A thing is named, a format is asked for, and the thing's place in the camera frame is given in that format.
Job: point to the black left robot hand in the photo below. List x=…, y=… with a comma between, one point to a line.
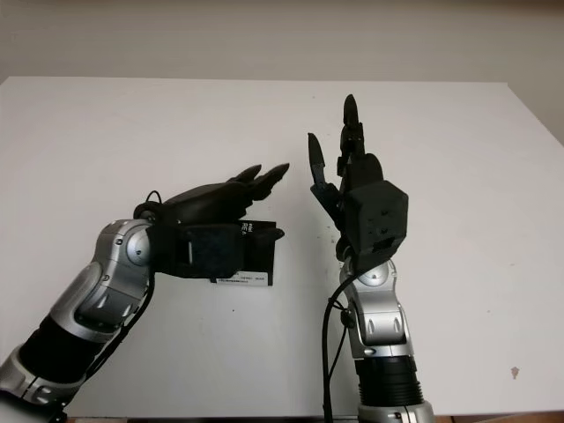
x=207, y=202

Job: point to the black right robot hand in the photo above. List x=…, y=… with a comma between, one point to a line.
x=361, y=169

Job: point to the black RealSense box lid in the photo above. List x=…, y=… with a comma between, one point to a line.
x=260, y=260

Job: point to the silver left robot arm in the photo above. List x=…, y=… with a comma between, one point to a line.
x=79, y=308

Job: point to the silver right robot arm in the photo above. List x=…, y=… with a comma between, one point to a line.
x=383, y=326

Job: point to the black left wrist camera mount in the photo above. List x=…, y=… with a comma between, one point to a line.
x=207, y=251

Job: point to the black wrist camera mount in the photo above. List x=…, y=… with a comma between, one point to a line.
x=207, y=251
x=379, y=220

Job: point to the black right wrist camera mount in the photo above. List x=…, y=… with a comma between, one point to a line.
x=379, y=220

